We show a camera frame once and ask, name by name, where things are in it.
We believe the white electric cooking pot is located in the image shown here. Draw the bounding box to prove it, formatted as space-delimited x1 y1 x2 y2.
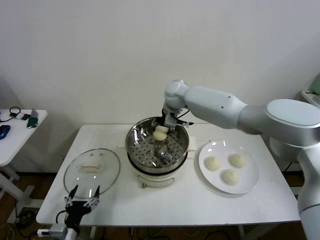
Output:
127 147 196 190

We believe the blue computer mouse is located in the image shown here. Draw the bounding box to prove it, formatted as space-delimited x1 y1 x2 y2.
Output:
0 125 12 141

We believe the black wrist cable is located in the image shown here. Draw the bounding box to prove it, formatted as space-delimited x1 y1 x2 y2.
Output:
176 106 191 119
55 210 69 224

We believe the white side table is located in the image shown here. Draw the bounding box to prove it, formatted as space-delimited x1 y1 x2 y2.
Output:
0 109 48 210

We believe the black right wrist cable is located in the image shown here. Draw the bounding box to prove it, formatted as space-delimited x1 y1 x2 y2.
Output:
176 106 191 119

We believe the white shelf table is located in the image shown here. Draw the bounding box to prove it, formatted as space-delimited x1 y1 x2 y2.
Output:
299 89 320 109

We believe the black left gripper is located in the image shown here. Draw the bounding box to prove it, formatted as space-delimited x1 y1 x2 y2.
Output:
64 184 101 229

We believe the black floor cable bundle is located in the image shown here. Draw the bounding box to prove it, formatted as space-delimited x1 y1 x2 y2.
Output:
14 209 38 231

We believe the white steamed baozi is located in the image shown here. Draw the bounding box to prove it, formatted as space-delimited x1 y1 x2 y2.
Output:
220 168 241 186
229 153 248 169
204 156 223 172
152 125 168 142

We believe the black looped cable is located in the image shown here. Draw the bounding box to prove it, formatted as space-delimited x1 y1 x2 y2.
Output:
0 106 22 123

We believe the white round plate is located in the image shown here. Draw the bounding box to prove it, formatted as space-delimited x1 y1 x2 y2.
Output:
198 140 260 195

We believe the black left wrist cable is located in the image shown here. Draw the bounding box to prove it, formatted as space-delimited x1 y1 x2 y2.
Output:
55 210 69 224

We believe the stainless steel steamer basket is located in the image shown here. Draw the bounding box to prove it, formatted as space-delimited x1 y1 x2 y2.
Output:
119 116 198 170

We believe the glass lid with white handle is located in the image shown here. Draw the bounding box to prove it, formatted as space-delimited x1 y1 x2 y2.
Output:
63 148 122 200

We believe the pale green appliance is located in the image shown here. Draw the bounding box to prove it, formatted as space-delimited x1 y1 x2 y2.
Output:
311 74 320 95

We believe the green and grey tool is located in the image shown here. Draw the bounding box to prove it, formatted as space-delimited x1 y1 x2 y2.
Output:
26 108 40 130

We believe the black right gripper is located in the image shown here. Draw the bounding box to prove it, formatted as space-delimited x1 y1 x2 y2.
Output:
150 107 195 129

